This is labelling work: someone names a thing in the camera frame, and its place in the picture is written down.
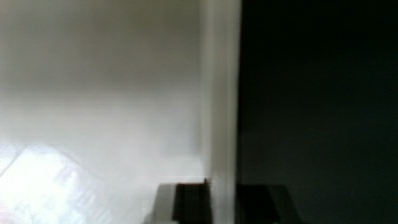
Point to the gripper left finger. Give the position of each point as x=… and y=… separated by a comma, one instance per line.
x=181, y=205

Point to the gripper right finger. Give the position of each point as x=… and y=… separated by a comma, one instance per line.
x=264, y=205

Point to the white square tabletop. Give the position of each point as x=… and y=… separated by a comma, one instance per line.
x=117, y=108

